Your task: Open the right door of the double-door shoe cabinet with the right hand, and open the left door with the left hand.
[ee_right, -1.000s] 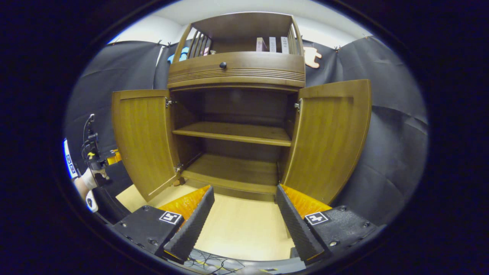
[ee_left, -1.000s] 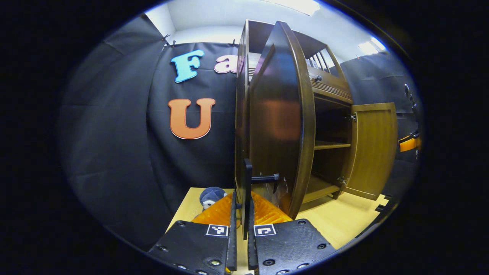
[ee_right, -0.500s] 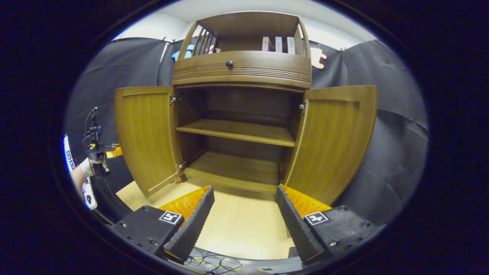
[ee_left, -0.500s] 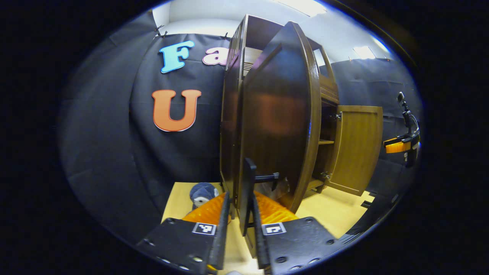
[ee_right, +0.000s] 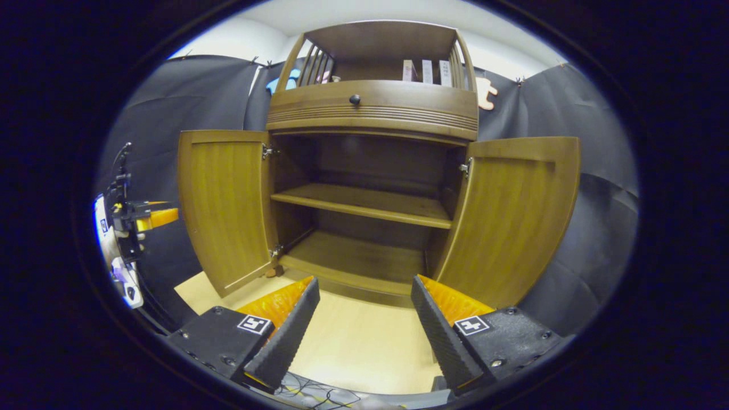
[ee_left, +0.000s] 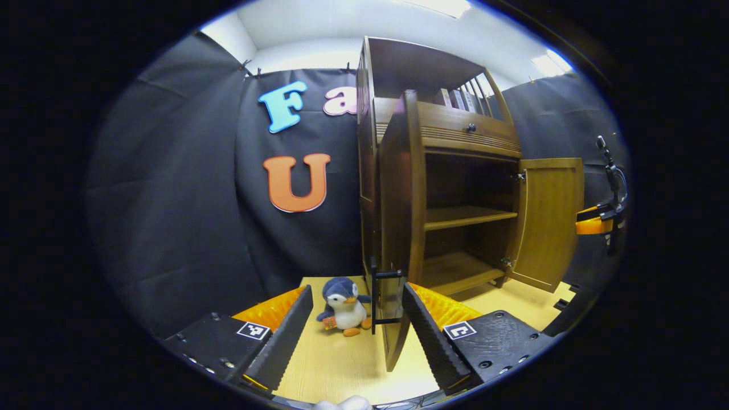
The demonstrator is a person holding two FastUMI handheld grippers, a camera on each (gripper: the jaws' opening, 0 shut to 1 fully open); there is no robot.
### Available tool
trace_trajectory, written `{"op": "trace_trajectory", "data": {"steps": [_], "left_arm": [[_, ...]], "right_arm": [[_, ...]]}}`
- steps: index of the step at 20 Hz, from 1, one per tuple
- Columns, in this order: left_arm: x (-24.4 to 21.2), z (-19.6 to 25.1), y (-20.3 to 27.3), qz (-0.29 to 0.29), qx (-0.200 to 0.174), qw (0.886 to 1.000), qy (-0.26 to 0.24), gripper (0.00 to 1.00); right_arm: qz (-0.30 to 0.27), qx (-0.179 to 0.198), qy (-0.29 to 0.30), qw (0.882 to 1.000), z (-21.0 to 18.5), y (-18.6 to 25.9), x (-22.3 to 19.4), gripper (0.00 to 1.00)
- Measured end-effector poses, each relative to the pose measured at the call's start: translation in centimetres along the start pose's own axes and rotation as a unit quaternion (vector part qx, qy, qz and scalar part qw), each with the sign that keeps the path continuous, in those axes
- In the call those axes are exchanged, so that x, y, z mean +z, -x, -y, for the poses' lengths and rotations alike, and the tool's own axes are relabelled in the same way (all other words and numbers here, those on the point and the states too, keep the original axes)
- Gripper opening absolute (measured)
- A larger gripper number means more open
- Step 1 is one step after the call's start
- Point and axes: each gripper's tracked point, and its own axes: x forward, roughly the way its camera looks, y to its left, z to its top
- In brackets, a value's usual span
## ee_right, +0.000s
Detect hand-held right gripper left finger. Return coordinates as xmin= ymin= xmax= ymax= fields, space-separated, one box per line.
xmin=167 ymin=276 xmax=321 ymax=393

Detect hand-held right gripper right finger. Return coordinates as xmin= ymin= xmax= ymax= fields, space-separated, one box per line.
xmin=411 ymin=274 xmax=564 ymax=395

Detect wooden cabinet door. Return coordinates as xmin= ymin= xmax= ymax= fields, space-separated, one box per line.
xmin=433 ymin=137 xmax=581 ymax=310
xmin=178 ymin=130 xmax=280 ymax=298

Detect wooden double-door shoe cabinet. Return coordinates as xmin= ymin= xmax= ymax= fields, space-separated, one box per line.
xmin=265 ymin=20 xmax=480 ymax=308

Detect wooden inner cabinet shelf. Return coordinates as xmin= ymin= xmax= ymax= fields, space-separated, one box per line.
xmin=271 ymin=183 xmax=453 ymax=229

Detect black backdrop cloth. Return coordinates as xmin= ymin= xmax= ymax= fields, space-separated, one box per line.
xmin=97 ymin=54 xmax=640 ymax=337

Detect wooden drawer with black knob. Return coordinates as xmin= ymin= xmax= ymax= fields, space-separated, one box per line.
xmin=268 ymin=80 xmax=479 ymax=137

